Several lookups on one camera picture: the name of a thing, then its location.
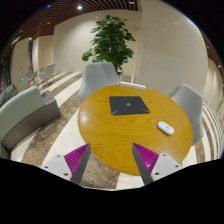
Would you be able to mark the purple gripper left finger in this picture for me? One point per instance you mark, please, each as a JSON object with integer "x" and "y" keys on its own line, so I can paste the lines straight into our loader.
{"x": 71, "y": 166}

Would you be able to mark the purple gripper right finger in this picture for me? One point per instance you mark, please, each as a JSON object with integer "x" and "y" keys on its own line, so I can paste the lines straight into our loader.
{"x": 153, "y": 166}

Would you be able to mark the white computer mouse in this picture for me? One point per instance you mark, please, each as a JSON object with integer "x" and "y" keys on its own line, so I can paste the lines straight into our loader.
{"x": 167, "y": 129}

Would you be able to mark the black mouse pad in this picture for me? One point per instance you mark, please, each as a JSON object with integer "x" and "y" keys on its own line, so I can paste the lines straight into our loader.
{"x": 127, "y": 105}

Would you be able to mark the round wooden table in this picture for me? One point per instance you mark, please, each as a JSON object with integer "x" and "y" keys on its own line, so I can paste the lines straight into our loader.
{"x": 111, "y": 136}

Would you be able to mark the grey green sofa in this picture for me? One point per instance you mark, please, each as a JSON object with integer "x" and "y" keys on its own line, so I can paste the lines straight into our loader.
{"x": 22, "y": 115}

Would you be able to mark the white chair at right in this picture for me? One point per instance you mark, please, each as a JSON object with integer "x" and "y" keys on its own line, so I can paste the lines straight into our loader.
{"x": 192, "y": 104}

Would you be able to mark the white chair behind table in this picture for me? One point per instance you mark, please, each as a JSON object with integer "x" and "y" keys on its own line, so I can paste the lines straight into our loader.
{"x": 96, "y": 76}

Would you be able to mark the white armchair in background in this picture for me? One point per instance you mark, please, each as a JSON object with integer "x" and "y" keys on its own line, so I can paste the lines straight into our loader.
{"x": 48, "y": 72}

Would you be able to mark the small grey background chair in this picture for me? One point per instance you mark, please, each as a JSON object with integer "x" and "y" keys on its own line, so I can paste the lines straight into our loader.
{"x": 30, "y": 76}

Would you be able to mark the green potted plant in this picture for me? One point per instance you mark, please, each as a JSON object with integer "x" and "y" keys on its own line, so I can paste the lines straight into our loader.
{"x": 110, "y": 42}

